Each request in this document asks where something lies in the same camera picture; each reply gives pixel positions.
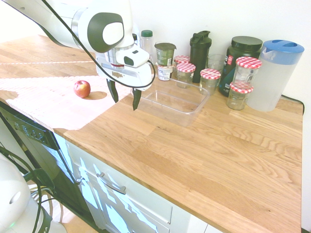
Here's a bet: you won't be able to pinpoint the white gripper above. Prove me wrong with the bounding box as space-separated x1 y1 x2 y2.
95 53 155 112

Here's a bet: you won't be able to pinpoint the red apple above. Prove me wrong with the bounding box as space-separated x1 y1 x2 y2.
73 80 91 99

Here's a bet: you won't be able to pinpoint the clear plastic container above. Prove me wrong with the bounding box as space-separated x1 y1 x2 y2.
136 78 210 128

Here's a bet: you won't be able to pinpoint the white yogurt cup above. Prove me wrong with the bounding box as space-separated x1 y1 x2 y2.
156 63 176 81

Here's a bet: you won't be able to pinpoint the clear bottle green cap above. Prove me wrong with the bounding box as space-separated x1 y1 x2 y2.
140 30 154 62

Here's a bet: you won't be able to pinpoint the green yogurt cup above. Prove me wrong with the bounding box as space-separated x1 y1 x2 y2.
154 42 177 67

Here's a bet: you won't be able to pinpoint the glass jar red checked lid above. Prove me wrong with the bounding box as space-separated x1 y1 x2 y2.
176 62 196 89
199 68 222 96
173 55 191 67
226 82 254 111

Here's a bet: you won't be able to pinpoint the black shaker bottle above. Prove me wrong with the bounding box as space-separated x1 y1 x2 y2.
190 30 211 83

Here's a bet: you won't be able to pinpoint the clear drinking glass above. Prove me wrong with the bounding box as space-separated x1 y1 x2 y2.
206 53 227 74

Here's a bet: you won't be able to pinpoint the black dishwasher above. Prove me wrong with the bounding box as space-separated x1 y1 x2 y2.
0 100 98 229

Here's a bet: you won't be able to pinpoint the white kitchen cabinet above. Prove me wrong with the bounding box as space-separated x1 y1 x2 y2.
53 132 221 233

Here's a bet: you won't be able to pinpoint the tall jar red checked lid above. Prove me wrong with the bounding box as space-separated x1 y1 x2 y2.
232 56 262 89

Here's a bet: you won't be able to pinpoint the black protein powder tub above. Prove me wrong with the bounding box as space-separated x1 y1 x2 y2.
218 36 263 98

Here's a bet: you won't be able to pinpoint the large pitcher blue lid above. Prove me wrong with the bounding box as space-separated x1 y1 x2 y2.
245 39 305 112

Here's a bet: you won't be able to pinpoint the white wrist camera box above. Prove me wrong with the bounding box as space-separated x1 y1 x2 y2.
116 47 150 68

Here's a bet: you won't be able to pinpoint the silver drawer handle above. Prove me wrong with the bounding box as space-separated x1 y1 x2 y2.
96 172 127 195

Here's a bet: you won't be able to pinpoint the dark robot base cables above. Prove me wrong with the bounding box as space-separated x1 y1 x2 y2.
0 142 57 233

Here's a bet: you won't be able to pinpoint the black wall cable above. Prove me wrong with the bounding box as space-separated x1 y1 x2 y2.
280 94 306 115

